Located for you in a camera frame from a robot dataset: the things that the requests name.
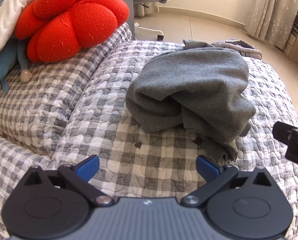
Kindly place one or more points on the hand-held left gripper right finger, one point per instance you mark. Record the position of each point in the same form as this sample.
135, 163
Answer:
206, 167

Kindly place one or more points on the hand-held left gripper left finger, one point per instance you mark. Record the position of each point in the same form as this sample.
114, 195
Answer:
89, 166

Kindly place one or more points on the grey knit sweater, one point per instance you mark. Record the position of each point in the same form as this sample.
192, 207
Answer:
189, 90

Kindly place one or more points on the folded grey blanket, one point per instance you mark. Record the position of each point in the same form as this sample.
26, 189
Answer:
241, 46

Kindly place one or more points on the beige patterned curtain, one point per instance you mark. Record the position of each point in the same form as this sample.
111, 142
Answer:
271, 10

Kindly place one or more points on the blue plush toy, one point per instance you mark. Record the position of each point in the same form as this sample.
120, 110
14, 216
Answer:
1, 67

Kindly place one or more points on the red knotted cushion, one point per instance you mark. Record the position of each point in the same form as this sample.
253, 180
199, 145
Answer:
69, 20

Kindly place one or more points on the white printed pillow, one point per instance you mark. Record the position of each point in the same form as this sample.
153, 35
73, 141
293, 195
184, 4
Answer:
6, 12

